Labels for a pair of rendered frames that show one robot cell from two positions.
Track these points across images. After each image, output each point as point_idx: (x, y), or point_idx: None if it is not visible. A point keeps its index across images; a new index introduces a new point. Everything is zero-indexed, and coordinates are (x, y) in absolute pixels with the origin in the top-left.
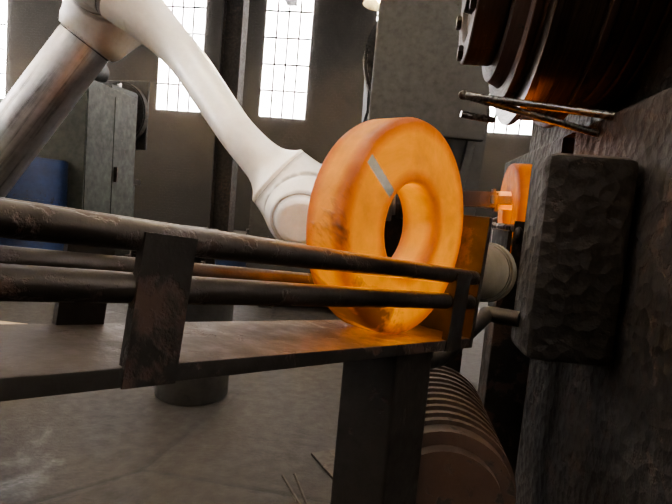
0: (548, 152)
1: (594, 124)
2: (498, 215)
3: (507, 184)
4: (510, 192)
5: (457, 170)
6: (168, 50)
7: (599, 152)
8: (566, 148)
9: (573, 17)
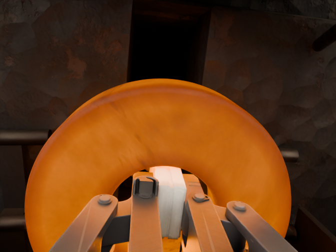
0: (28, 8)
1: (301, 22)
2: (42, 227)
3: (150, 146)
4: (181, 172)
5: None
6: None
7: (326, 81)
8: (131, 24)
9: None
